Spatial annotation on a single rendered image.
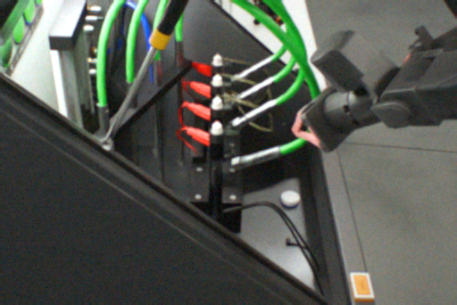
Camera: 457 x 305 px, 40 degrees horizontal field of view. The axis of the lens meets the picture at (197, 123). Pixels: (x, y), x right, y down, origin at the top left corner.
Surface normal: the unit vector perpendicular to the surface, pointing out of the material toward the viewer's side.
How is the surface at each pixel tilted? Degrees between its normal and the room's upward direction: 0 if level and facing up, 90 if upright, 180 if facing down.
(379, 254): 0
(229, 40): 90
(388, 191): 0
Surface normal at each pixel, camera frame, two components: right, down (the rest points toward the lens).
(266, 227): 0.00, -0.81
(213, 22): -0.03, 0.58
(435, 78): -0.64, -0.70
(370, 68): 0.29, -0.18
